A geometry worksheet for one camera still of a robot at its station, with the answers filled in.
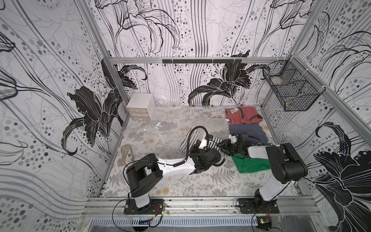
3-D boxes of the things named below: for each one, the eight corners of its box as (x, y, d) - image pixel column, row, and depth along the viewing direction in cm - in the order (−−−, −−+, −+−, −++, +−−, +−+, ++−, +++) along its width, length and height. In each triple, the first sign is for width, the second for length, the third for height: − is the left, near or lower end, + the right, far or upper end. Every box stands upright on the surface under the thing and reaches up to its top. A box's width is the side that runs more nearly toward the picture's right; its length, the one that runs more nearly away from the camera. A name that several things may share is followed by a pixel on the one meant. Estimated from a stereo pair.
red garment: (227, 123, 110) (227, 120, 107) (224, 109, 119) (224, 107, 116) (261, 123, 110) (263, 120, 107) (256, 109, 119) (257, 106, 116)
